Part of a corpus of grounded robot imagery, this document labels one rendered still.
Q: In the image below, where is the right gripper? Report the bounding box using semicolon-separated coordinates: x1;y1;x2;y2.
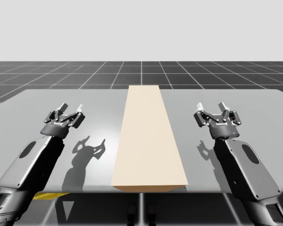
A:
193;101;243;140

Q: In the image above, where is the tall board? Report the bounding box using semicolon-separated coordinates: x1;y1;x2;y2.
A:
111;85;189;193

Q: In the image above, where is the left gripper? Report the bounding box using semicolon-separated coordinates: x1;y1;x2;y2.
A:
40;102;86;139

